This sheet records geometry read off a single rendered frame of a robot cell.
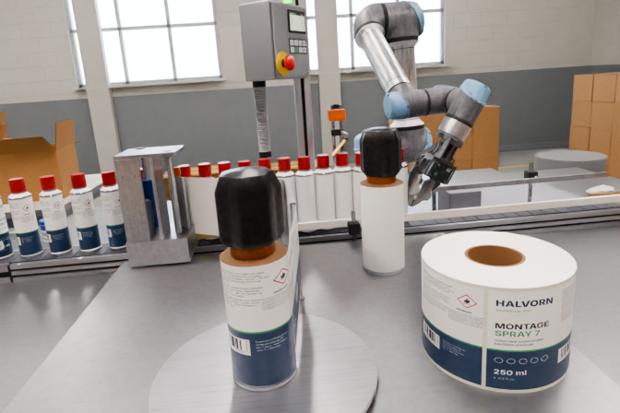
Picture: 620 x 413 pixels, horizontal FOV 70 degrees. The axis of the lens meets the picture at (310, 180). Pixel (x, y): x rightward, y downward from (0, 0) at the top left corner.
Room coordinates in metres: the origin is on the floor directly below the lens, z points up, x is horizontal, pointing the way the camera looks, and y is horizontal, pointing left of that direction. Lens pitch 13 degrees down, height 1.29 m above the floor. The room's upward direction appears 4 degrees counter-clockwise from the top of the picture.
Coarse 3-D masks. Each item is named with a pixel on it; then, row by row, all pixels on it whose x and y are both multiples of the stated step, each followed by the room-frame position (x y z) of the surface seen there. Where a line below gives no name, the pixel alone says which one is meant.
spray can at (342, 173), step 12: (336, 156) 1.16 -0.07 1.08; (336, 168) 1.16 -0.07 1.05; (348, 168) 1.15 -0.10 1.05; (336, 180) 1.15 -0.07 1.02; (348, 180) 1.14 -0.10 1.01; (336, 192) 1.15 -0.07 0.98; (348, 192) 1.14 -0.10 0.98; (336, 204) 1.15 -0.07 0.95; (348, 204) 1.14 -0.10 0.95; (336, 216) 1.16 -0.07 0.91; (348, 216) 1.14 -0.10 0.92
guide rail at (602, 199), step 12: (516, 204) 1.15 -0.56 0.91; (528, 204) 1.15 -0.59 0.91; (540, 204) 1.15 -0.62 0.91; (552, 204) 1.16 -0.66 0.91; (564, 204) 1.16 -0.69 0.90; (576, 204) 1.16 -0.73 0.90; (588, 204) 1.16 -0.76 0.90; (408, 216) 1.13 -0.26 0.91; (420, 216) 1.13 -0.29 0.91; (432, 216) 1.13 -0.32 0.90; (444, 216) 1.13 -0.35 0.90; (456, 216) 1.13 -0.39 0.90; (300, 228) 1.10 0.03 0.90; (312, 228) 1.11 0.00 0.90; (324, 228) 1.11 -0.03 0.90
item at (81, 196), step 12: (72, 180) 1.09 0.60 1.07; (84, 180) 1.10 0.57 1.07; (72, 192) 1.09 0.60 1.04; (84, 192) 1.09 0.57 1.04; (72, 204) 1.09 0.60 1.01; (84, 204) 1.09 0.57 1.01; (84, 216) 1.08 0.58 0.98; (96, 216) 1.12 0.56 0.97; (84, 228) 1.08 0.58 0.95; (96, 228) 1.10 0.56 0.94; (84, 240) 1.08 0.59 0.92; (96, 240) 1.10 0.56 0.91; (84, 252) 1.08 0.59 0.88
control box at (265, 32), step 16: (240, 16) 1.18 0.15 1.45; (256, 16) 1.16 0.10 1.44; (272, 16) 1.14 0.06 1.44; (304, 16) 1.27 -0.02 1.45; (256, 32) 1.16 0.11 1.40; (272, 32) 1.14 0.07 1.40; (288, 32) 1.19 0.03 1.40; (256, 48) 1.16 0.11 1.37; (272, 48) 1.14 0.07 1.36; (288, 48) 1.19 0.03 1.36; (256, 64) 1.16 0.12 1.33; (272, 64) 1.14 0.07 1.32; (304, 64) 1.26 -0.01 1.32; (256, 80) 1.17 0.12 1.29
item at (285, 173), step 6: (282, 162) 1.13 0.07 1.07; (288, 162) 1.14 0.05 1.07; (282, 168) 1.13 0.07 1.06; (288, 168) 1.14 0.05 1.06; (276, 174) 1.14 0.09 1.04; (282, 174) 1.13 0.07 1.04; (288, 174) 1.13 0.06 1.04; (294, 174) 1.14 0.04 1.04; (288, 180) 1.12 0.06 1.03; (294, 180) 1.14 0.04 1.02; (288, 186) 1.12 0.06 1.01; (294, 186) 1.14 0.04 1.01; (294, 192) 1.14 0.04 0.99; (294, 198) 1.13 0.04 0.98
